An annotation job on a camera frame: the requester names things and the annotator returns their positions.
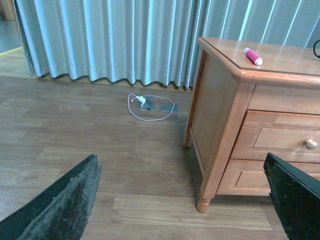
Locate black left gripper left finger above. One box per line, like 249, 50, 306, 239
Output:
0, 154, 102, 240

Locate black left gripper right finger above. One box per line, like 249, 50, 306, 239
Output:
263, 152, 320, 240

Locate wooden drawer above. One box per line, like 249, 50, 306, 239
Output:
231, 110, 320, 163
217, 159, 270, 196

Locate white plug on floor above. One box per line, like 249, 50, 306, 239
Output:
136, 96, 146, 105

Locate wooden nightstand cabinet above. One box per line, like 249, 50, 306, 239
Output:
183, 36, 320, 213

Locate grey pleated curtain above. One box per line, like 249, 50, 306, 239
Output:
14, 0, 320, 87

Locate open metal floor socket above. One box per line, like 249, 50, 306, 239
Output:
136, 97, 155, 111

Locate pink marker with white cap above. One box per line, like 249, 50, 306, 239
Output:
243, 47, 263, 66

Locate white cable on floor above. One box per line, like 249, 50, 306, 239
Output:
127, 93, 176, 122

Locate round wooden drawer knob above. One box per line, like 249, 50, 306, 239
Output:
303, 139, 318, 150

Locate closed metal floor plate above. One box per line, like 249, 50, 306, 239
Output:
160, 103, 179, 113

